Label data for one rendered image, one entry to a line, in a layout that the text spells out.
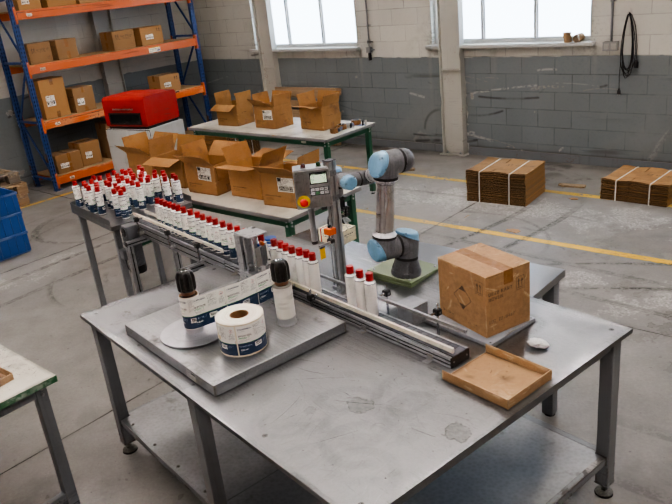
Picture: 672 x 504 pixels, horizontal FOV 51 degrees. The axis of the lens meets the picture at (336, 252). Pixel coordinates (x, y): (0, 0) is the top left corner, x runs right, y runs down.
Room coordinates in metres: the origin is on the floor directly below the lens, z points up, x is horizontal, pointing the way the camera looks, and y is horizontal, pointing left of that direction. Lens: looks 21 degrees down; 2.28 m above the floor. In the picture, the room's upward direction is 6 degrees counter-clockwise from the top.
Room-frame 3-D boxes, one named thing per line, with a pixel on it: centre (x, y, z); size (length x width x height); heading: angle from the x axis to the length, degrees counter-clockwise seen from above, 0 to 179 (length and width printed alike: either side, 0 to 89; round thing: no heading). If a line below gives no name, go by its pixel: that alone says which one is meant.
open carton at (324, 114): (7.48, 0.04, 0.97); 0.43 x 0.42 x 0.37; 134
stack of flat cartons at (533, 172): (6.85, -1.80, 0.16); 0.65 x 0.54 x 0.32; 52
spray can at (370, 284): (2.76, -0.13, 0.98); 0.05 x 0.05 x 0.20
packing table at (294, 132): (7.90, 0.51, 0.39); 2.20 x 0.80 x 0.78; 47
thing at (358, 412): (2.85, 0.07, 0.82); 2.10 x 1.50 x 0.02; 38
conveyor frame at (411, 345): (3.01, 0.07, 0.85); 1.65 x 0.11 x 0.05; 38
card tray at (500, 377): (2.23, -0.54, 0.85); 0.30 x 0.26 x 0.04; 38
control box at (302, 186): (3.15, 0.07, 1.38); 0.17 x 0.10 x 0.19; 93
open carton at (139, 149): (6.10, 1.53, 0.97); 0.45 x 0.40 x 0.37; 139
